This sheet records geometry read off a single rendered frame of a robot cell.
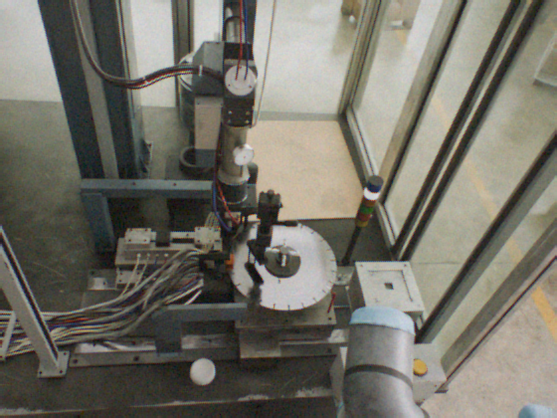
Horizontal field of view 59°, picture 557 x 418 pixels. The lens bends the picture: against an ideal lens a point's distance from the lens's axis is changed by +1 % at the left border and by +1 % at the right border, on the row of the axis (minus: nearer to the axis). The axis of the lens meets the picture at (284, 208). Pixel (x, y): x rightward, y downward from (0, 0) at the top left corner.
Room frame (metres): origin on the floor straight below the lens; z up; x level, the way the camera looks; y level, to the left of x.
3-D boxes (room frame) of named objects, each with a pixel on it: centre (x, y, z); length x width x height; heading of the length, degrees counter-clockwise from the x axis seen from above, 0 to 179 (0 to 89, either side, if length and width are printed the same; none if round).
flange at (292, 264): (0.88, -0.02, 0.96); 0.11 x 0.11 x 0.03
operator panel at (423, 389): (0.65, -0.37, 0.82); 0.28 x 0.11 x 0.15; 104
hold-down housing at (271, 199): (0.84, 0.04, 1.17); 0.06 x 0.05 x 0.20; 95
